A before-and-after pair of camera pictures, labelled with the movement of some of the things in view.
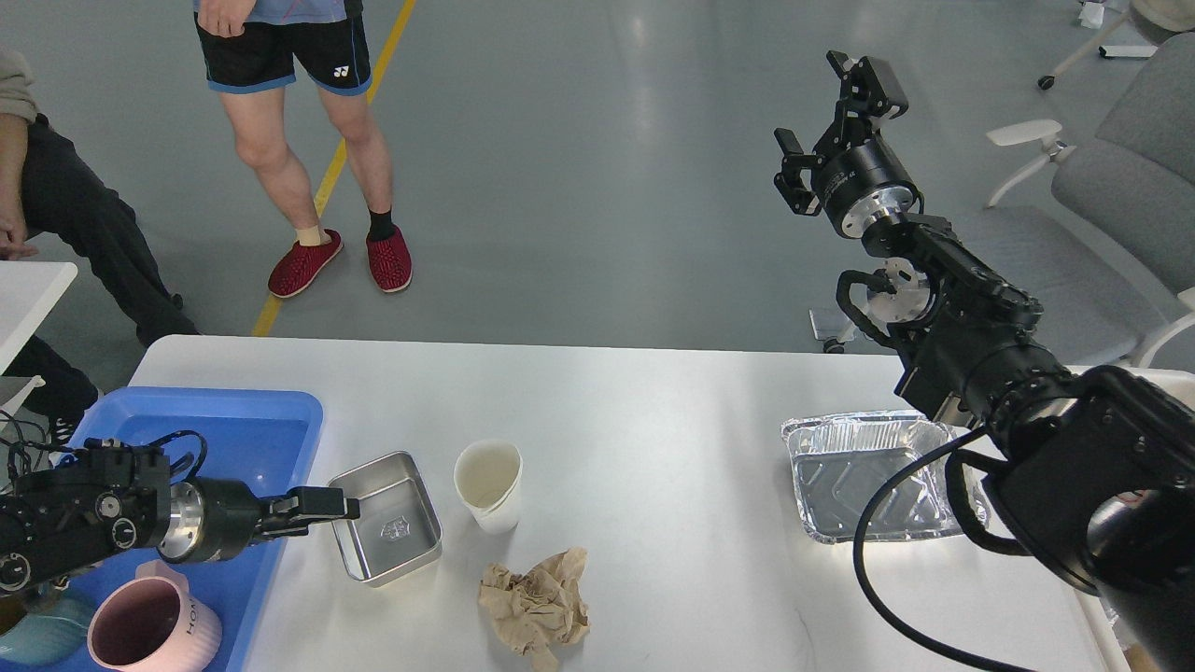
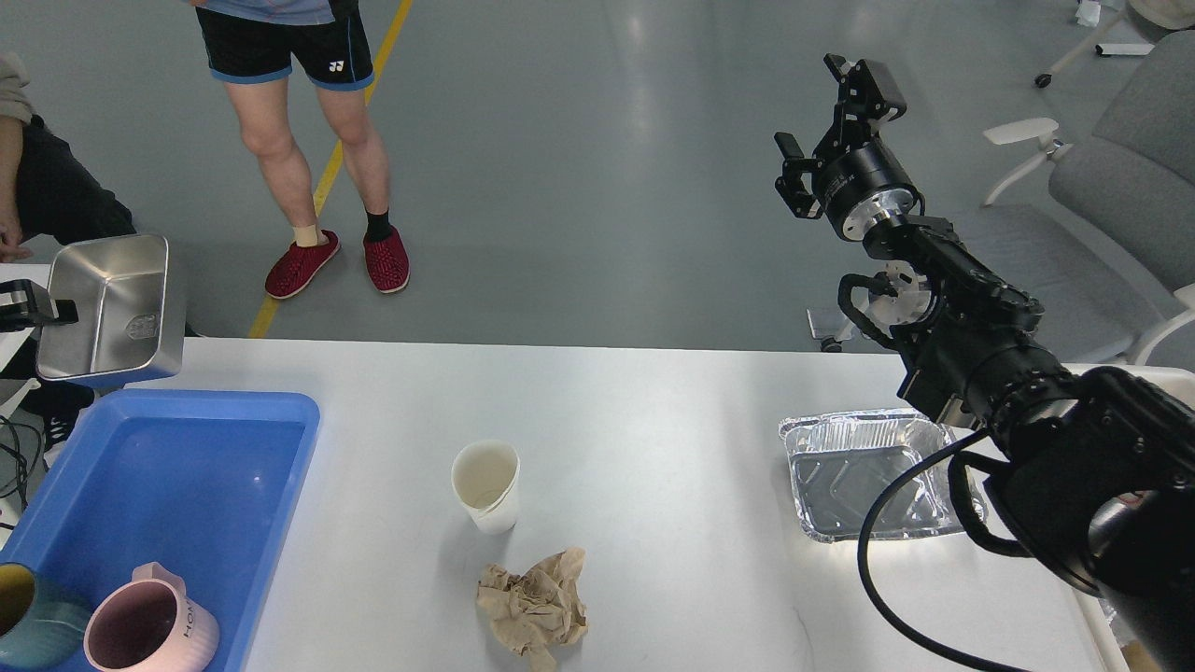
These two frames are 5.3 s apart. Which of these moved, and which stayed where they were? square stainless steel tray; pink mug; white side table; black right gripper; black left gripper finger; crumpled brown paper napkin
Moved: square stainless steel tray; black left gripper finger
Stayed: black right gripper; pink mug; crumpled brown paper napkin; white side table
